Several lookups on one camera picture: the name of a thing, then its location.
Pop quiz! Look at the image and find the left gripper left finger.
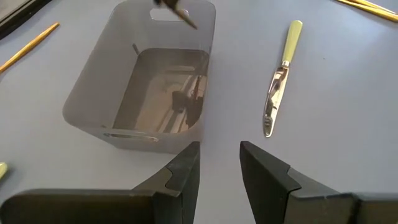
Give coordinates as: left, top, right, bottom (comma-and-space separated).
0, 141, 201, 224

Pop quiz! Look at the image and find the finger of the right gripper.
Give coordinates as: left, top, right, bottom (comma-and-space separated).
154, 0, 199, 30

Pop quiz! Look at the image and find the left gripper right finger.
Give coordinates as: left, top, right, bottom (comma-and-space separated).
239, 141, 398, 224

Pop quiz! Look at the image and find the green-handled knife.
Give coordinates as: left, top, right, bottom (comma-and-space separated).
262, 20, 303, 138

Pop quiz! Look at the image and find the smoky grey plastic bin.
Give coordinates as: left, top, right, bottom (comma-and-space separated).
62, 0, 217, 155

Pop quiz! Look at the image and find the gold cutlery piece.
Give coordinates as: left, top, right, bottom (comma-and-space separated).
0, 21, 60, 75
335, 0, 398, 23
351, 0, 398, 15

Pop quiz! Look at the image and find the black table frame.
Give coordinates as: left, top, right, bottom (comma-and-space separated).
0, 0, 53, 40

